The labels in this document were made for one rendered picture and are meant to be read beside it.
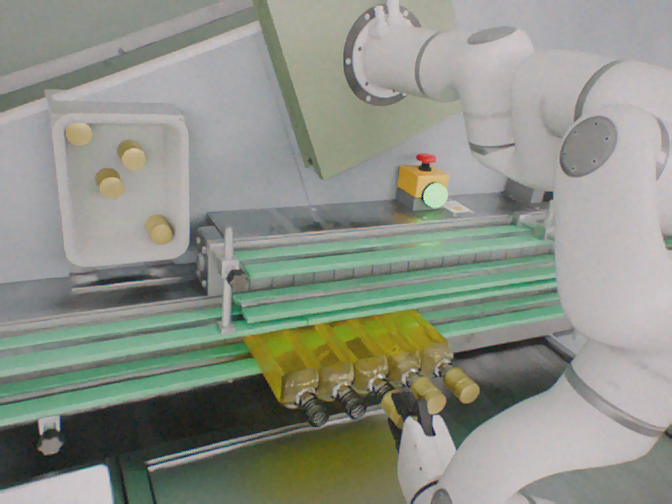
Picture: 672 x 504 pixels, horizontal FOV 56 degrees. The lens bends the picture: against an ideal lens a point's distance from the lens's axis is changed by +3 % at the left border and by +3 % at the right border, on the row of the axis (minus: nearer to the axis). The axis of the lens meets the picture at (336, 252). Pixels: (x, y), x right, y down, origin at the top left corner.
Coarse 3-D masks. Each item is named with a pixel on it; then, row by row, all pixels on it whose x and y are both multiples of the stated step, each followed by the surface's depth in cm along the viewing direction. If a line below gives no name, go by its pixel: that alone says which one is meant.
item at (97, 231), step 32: (64, 128) 82; (96, 128) 90; (128, 128) 92; (160, 128) 94; (64, 160) 83; (96, 160) 92; (160, 160) 96; (64, 192) 85; (96, 192) 94; (128, 192) 96; (160, 192) 98; (64, 224) 87; (96, 224) 96; (128, 224) 98; (96, 256) 92; (128, 256) 93; (160, 256) 95
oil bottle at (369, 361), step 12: (324, 324) 100; (336, 324) 99; (348, 324) 100; (336, 336) 96; (348, 336) 96; (360, 336) 97; (348, 348) 93; (360, 348) 94; (372, 348) 94; (360, 360) 91; (372, 360) 91; (384, 360) 92; (360, 372) 90; (372, 372) 90; (384, 372) 91; (360, 384) 90
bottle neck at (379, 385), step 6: (378, 378) 89; (384, 378) 90; (372, 384) 89; (378, 384) 89; (384, 384) 88; (390, 384) 88; (372, 390) 89; (378, 390) 88; (384, 390) 87; (390, 390) 87; (378, 396) 88
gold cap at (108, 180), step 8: (104, 168) 93; (112, 168) 93; (96, 176) 92; (104, 176) 90; (112, 176) 90; (96, 184) 93; (104, 184) 89; (112, 184) 90; (120, 184) 90; (104, 192) 90; (112, 192) 90; (120, 192) 91
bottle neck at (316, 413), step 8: (304, 392) 84; (312, 392) 84; (304, 400) 83; (312, 400) 83; (320, 400) 84; (304, 408) 83; (312, 408) 82; (320, 408) 81; (312, 416) 81; (320, 416) 83; (328, 416) 82; (312, 424) 81; (320, 424) 82
